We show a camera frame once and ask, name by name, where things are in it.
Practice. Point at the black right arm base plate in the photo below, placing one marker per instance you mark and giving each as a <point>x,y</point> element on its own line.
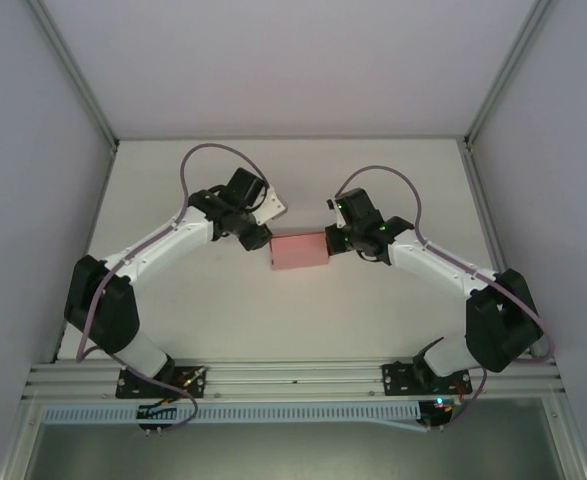
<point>398,380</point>

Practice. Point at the pink paper box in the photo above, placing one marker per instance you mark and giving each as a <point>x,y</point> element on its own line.
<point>298,250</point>

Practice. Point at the aluminium side rail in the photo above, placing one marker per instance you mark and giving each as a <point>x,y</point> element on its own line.
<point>103,200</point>
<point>483,210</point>

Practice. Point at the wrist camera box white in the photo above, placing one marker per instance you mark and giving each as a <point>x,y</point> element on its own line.
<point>272,205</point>
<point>339,218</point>

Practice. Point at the aluminium frame post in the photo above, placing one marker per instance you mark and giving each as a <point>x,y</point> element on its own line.
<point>73,75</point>
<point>510,70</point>

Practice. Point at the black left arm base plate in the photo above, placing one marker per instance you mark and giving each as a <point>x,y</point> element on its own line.
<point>133,387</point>

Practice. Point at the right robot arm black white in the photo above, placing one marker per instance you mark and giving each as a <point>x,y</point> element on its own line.
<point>433,260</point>

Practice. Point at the black control board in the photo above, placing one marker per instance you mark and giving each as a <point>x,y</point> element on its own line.
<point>435,412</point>
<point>155,417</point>

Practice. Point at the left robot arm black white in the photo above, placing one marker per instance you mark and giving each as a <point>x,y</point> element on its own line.
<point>173,240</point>

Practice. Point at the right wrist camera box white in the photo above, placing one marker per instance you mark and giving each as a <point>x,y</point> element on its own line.
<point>339,218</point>

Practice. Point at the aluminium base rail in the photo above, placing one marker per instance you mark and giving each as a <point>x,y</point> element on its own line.
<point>293,372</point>

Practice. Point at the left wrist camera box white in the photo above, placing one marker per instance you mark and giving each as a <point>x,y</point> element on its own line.
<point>272,205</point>

